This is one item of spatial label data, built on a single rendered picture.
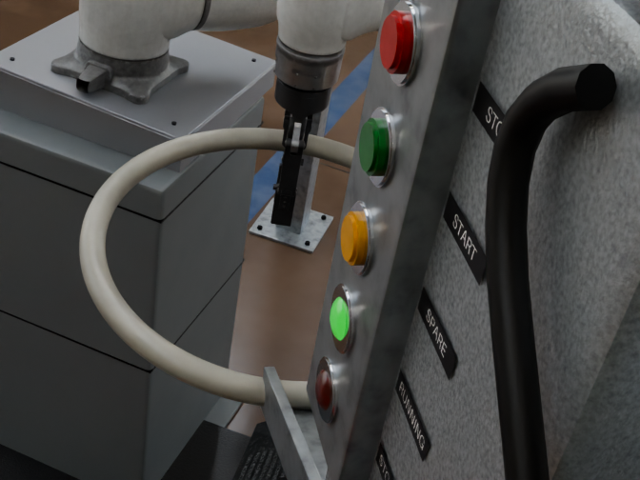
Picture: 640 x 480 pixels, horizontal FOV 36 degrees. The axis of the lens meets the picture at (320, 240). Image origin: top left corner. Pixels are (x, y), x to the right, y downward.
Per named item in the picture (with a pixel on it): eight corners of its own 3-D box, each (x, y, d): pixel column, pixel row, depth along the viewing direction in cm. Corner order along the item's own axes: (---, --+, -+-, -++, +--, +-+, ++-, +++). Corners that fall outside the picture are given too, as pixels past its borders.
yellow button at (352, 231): (370, 276, 47) (380, 232, 45) (349, 276, 46) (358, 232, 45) (356, 243, 49) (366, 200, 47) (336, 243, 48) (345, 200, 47)
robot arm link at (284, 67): (274, 50, 124) (269, 90, 128) (345, 62, 125) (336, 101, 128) (280, 17, 131) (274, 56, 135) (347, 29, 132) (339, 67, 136)
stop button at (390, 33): (414, 86, 41) (428, 28, 39) (390, 85, 40) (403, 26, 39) (397, 57, 43) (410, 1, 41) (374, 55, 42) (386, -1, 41)
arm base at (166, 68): (33, 78, 163) (34, 48, 160) (103, 35, 180) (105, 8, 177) (130, 115, 160) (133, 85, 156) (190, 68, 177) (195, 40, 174)
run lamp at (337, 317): (358, 351, 50) (367, 315, 48) (332, 352, 49) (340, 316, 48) (348, 320, 52) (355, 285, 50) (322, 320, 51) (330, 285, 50)
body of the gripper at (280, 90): (280, 56, 135) (271, 113, 140) (274, 88, 128) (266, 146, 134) (333, 66, 135) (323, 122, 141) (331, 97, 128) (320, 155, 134)
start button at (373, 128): (390, 188, 44) (402, 137, 42) (368, 187, 43) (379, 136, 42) (375, 156, 46) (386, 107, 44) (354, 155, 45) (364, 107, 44)
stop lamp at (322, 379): (342, 421, 53) (350, 389, 51) (317, 422, 52) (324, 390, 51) (332, 389, 54) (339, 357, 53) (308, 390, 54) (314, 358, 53)
